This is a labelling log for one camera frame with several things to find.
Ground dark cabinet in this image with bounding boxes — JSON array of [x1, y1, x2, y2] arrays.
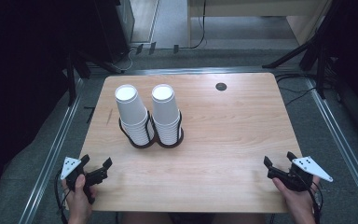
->
[[93, 0, 136, 63]]

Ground left hand-held gripper black cable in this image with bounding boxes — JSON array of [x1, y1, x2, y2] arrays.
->
[[53, 170, 70, 224]]

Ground black tripod stand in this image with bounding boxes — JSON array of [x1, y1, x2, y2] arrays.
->
[[261, 0, 343, 101]]

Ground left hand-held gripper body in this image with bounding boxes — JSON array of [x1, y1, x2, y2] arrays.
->
[[60, 156, 110, 205]]

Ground metal floor rail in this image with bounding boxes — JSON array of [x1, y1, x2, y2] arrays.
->
[[88, 65, 307, 77], [18, 77, 86, 224], [304, 77, 358, 218]]

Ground hand-held gripper black cable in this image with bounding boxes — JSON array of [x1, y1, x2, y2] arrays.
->
[[53, 170, 70, 224], [304, 179, 324, 224]]

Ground white floor cable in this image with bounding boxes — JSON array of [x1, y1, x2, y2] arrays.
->
[[113, 46, 138, 73]]

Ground light wooden furniture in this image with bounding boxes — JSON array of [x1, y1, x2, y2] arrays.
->
[[186, 0, 335, 49]]

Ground tall stack of white paper cups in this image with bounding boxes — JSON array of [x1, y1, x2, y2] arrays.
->
[[114, 84, 155, 147]]

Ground black stand legs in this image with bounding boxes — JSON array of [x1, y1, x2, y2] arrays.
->
[[62, 49, 126, 107]]

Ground black floor cables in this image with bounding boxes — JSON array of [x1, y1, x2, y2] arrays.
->
[[274, 72, 320, 107]]

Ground right hand-held gripper black cable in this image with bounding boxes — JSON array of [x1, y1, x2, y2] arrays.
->
[[304, 179, 324, 224]]

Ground person's right hand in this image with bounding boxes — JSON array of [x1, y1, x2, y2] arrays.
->
[[272, 175, 322, 224]]

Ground person's left hand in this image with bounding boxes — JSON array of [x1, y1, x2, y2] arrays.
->
[[62, 174, 98, 224]]

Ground black wire cup holder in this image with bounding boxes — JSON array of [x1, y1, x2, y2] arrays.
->
[[117, 110, 185, 149]]

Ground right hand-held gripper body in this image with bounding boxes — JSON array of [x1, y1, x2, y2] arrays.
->
[[267, 156, 334, 192]]

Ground black hanging cable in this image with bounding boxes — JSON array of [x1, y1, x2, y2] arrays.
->
[[172, 0, 207, 54]]

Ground short stack of white paper cups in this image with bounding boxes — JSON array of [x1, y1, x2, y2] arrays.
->
[[151, 83, 182, 147]]

